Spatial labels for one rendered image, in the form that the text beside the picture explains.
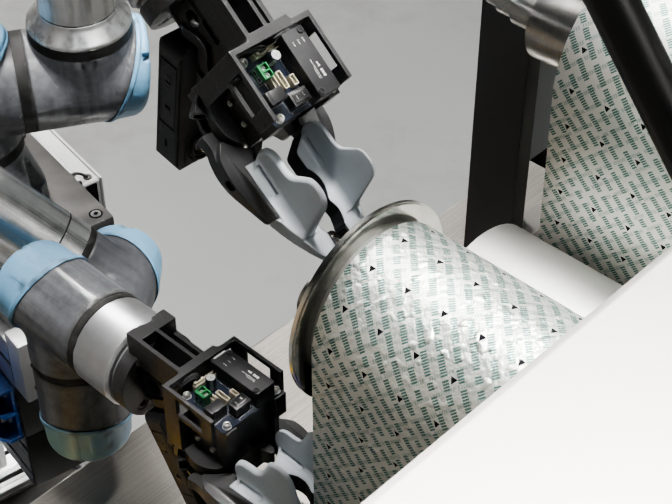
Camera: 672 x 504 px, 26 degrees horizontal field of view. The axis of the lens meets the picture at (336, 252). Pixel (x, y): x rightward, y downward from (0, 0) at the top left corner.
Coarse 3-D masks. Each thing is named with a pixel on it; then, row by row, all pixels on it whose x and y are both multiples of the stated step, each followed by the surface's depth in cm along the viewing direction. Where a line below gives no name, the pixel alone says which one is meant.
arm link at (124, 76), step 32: (64, 0) 152; (96, 0) 154; (32, 32) 157; (64, 32) 155; (96, 32) 156; (128, 32) 159; (32, 64) 158; (64, 64) 157; (96, 64) 157; (128, 64) 160; (64, 96) 159; (96, 96) 160; (128, 96) 161
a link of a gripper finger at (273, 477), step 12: (240, 468) 103; (252, 468) 102; (276, 468) 100; (240, 480) 104; (252, 480) 103; (264, 480) 102; (276, 480) 100; (288, 480) 99; (240, 492) 103; (252, 492) 103; (264, 492) 102; (276, 492) 101; (288, 492) 100
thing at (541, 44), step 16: (544, 0) 104; (560, 0) 104; (576, 0) 103; (544, 16) 104; (560, 16) 103; (576, 16) 103; (528, 32) 105; (544, 32) 104; (560, 32) 103; (528, 48) 106; (544, 48) 105; (560, 48) 104
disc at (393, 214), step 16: (384, 208) 92; (400, 208) 93; (416, 208) 95; (368, 224) 91; (384, 224) 93; (432, 224) 97; (352, 240) 91; (368, 240) 92; (336, 256) 90; (320, 272) 90; (336, 272) 91; (320, 288) 91; (304, 304) 90; (320, 304) 92; (304, 320) 91; (304, 336) 92; (304, 352) 93; (304, 368) 94; (304, 384) 95
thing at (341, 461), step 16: (320, 416) 96; (320, 432) 97; (336, 432) 95; (320, 448) 98; (336, 448) 96; (352, 448) 95; (368, 448) 93; (320, 464) 99; (336, 464) 97; (352, 464) 96; (368, 464) 94; (384, 464) 93; (320, 480) 100; (336, 480) 98; (352, 480) 97; (368, 480) 95; (384, 480) 94; (320, 496) 101; (336, 496) 99; (352, 496) 98; (368, 496) 96
